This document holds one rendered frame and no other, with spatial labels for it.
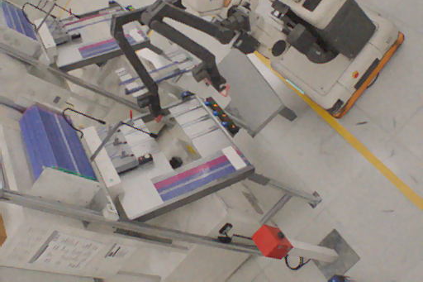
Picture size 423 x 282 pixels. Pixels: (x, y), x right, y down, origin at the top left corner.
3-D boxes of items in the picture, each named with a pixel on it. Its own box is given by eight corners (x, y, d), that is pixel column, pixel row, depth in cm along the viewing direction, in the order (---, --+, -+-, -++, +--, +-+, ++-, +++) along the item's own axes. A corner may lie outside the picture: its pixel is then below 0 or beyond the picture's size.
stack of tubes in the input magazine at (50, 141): (70, 118, 257) (29, 102, 239) (97, 180, 221) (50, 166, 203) (59, 135, 260) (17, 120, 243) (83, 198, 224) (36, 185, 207)
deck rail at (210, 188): (252, 172, 247) (253, 164, 243) (254, 174, 246) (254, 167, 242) (130, 224, 230) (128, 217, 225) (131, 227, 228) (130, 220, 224)
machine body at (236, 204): (230, 160, 347) (175, 136, 306) (283, 227, 297) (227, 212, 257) (178, 219, 364) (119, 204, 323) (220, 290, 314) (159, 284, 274)
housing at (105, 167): (97, 141, 278) (93, 125, 269) (125, 198, 243) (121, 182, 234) (85, 146, 276) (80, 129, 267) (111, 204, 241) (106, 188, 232)
